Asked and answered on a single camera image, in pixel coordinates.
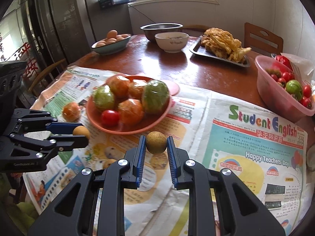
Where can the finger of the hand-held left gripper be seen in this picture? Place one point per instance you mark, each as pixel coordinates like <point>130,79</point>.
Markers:
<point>71,142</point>
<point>64,127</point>

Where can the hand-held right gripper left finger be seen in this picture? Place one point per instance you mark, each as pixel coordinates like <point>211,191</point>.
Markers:
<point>140,157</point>

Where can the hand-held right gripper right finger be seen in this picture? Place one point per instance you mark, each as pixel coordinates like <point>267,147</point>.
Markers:
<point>172,159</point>

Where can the small brown round fruit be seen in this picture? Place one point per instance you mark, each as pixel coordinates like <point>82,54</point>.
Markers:
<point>83,130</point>
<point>156,142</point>

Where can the orange plastic plate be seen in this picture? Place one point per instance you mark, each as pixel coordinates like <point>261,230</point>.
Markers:
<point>152,121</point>

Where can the red tomato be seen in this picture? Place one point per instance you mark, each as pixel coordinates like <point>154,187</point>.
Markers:
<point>110,117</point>

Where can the plastic-wrapped orange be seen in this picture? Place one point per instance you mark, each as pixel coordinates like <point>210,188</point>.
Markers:
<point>135,90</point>
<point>71,111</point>
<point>119,86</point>
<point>130,110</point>

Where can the small green citrus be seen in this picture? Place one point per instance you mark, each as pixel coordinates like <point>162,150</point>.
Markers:
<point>104,97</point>

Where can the large green citrus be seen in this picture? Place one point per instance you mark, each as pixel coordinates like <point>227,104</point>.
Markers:
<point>155,99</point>

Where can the newspaper with panda cartoon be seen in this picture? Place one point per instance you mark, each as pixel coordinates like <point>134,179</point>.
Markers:
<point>73,167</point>

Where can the curved wooden chair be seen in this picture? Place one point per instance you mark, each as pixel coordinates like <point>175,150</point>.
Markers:
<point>46,71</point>
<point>196,27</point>

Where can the newspaper with green headline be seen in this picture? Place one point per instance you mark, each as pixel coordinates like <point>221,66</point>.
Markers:
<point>246,152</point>

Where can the dark refrigerator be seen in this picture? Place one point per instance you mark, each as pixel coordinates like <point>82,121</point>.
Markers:
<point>66,19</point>

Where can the green cloth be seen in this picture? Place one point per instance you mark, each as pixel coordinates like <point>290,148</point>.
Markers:
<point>17,216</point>

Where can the teal bowl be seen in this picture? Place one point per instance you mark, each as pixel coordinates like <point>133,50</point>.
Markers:
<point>110,49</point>

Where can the pile of brown eggs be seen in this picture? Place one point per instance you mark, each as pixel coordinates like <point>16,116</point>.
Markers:
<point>112,35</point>

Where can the dark metal tray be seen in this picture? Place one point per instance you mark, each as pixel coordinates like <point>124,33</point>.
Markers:
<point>199,50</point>

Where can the white ceramic bowl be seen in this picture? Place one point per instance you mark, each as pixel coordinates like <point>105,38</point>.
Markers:
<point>172,44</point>

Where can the pink plastic basin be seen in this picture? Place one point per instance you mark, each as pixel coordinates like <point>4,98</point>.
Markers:
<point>268,91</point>

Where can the stainless steel bowl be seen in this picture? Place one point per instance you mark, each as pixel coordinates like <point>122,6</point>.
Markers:
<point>150,33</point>

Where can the dark glass jar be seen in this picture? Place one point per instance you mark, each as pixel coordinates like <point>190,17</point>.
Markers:
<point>311,159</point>

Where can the green tomato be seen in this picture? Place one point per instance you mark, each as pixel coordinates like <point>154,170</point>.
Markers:
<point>294,89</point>

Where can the pile of cherry tomatoes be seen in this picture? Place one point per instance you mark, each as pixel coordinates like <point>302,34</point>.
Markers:
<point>285,76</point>

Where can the red packet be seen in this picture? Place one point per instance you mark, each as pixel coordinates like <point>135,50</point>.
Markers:
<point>283,61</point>

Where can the clear plastic bag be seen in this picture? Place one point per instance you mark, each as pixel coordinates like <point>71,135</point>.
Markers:
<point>301,64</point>

